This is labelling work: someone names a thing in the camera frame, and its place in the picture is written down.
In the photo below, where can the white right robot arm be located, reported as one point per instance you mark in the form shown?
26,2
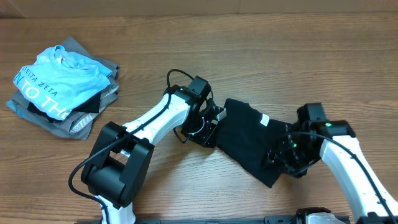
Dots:
340,150

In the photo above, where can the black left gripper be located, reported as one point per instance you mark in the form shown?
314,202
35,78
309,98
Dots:
204,139

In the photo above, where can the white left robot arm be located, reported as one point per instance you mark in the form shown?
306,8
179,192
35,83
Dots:
118,163

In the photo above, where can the grey folded garment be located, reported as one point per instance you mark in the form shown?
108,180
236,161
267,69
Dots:
77,125

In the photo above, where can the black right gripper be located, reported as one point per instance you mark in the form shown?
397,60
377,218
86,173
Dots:
278,150

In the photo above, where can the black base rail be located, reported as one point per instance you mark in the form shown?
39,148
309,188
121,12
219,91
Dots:
284,219

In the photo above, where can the light blue printed t-shirt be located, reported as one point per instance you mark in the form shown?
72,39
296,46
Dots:
59,81

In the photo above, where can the black folded garment in pile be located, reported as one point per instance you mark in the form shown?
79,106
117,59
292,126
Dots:
92,105

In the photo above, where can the black t-shirt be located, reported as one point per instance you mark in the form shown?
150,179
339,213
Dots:
246,135

